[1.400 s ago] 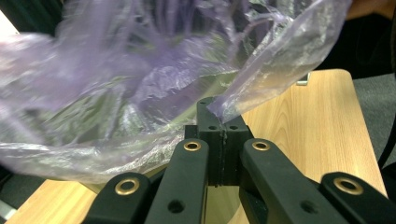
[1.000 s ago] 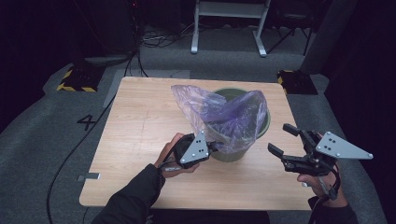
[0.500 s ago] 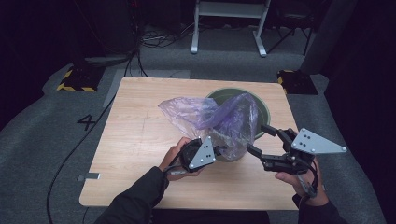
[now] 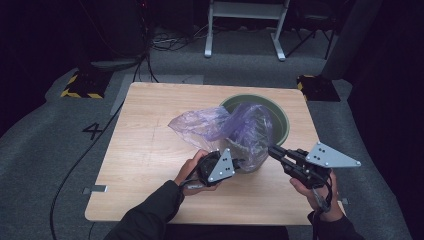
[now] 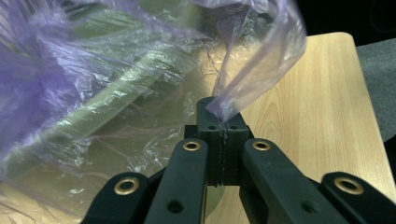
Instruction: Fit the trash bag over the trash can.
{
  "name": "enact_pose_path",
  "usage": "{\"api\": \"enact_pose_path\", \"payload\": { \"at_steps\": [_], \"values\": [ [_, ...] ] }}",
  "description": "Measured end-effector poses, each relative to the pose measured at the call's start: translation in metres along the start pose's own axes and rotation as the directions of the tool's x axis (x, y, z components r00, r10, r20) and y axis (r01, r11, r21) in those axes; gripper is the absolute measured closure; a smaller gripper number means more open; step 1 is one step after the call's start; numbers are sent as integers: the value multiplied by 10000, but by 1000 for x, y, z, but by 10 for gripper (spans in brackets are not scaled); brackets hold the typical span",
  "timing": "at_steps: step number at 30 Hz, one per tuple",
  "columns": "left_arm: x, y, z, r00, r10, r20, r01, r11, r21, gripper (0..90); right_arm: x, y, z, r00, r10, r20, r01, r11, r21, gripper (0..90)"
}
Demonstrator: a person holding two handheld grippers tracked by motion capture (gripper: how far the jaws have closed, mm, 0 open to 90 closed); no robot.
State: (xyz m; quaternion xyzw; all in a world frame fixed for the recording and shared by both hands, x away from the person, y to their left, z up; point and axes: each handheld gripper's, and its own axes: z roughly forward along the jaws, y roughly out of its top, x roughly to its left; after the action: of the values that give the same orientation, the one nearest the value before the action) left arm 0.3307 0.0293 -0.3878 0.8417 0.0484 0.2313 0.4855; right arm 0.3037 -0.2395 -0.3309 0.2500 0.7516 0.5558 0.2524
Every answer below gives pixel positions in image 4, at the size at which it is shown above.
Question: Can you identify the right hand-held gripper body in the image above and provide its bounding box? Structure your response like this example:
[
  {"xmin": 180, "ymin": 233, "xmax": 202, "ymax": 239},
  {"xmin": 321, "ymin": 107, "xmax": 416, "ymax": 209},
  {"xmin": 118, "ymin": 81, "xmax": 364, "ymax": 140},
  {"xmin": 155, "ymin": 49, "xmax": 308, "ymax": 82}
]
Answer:
[{"xmin": 287, "ymin": 141, "xmax": 362, "ymax": 190}]

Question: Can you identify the person's left hand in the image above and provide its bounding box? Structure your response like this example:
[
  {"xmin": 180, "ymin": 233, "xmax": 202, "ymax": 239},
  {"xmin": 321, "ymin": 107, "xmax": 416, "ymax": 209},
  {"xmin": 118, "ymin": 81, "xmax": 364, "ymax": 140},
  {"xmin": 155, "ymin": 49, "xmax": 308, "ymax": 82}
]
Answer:
[{"xmin": 173, "ymin": 148, "xmax": 222, "ymax": 197}]

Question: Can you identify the long black floor cable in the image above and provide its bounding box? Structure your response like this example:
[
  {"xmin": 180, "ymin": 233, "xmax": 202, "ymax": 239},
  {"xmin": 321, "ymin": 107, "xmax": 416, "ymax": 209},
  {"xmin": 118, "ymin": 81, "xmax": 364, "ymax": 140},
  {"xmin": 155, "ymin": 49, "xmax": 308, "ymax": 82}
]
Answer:
[{"xmin": 49, "ymin": 101, "xmax": 125, "ymax": 240}]

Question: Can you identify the person's right hand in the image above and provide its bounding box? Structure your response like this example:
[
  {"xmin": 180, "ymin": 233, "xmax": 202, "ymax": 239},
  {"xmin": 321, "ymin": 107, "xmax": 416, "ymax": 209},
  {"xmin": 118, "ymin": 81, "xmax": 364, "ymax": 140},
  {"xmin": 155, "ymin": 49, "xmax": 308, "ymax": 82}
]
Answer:
[{"xmin": 289, "ymin": 171, "xmax": 345, "ymax": 223}]

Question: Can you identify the black tripod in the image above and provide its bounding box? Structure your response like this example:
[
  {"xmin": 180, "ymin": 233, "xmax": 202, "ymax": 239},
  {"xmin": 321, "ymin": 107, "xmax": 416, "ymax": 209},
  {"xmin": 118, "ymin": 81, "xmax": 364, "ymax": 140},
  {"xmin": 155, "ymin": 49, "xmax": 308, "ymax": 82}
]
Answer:
[{"xmin": 285, "ymin": 18, "xmax": 336, "ymax": 61}]

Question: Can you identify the dark equipment stand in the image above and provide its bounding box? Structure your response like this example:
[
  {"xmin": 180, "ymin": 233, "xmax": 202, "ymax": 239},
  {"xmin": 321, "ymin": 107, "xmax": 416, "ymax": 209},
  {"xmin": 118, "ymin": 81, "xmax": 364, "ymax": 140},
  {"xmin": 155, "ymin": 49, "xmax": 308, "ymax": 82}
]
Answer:
[{"xmin": 77, "ymin": 0, "xmax": 149, "ymax": 73}]

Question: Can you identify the grey tape strip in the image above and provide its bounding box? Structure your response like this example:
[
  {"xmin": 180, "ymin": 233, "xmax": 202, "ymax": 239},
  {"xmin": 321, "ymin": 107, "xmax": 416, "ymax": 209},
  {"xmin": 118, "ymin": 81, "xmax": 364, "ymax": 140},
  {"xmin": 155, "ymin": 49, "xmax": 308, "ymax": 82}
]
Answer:
[{"xmin": 82, "ymin": 184, "xmax": 109, "ymax": 195}]

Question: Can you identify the white metal stand frame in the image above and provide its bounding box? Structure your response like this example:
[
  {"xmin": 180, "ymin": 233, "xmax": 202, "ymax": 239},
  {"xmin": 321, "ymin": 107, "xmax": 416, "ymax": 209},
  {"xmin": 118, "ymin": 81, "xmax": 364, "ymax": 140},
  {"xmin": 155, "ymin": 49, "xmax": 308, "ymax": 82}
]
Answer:
[{"xmin": 203, "ymin": 0, "xmax": 292, "ymax": 62}]

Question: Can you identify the bundle of floor cables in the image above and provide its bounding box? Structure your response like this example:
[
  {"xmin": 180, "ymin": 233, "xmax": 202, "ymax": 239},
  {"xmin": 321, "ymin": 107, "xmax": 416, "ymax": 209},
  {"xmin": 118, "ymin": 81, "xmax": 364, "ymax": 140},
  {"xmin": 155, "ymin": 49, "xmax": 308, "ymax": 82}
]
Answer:
[{"xmin": 132, "ymin": 0, "xmax": 208, "ymax": 84}]

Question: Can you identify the yellow black striped base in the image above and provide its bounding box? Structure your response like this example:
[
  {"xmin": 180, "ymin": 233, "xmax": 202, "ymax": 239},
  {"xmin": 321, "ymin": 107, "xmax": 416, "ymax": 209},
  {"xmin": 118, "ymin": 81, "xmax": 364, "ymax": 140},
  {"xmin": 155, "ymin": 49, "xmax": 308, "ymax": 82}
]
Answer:
[
  {"xmin": 296, "ymin": 74, "xmax": 342, "ymax": 103},
  {"xmin": 60, "ymin": 69, "xmax": 114, "ymax": 100}
]

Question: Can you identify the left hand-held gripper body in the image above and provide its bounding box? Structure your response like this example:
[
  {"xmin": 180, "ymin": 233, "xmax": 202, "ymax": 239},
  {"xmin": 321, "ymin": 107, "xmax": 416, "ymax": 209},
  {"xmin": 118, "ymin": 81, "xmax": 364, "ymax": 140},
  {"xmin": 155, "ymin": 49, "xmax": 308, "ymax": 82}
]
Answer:
[{"xmin": 195, "ymin": 147, "xmax": 242, "ymax": 188}]

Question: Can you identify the grey pillar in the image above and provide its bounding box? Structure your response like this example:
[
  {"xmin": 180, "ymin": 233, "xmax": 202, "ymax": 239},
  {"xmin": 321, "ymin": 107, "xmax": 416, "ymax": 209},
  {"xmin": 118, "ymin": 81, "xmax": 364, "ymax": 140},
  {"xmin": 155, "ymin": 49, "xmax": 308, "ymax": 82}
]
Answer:
[{"xmin": 320, "ymin": 0, "xmax": 384, "ymax": 81}]

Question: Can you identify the purple translucent plastic bag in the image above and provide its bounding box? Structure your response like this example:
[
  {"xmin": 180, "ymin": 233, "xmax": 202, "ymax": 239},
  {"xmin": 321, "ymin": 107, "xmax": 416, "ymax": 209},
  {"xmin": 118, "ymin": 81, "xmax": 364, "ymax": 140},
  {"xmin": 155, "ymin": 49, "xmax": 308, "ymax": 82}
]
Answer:
[{"xmin": 167, "ymin": 102, "xmax": 276, "ymax": 174}]

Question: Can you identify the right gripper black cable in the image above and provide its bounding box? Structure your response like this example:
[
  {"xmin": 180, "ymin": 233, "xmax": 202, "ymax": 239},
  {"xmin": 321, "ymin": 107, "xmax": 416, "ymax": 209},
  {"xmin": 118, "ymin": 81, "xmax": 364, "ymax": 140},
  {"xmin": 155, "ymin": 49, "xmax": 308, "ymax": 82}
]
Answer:
[{"xmin": 312, "ymin": 174, "xmax": 334, "ymax": 240}]

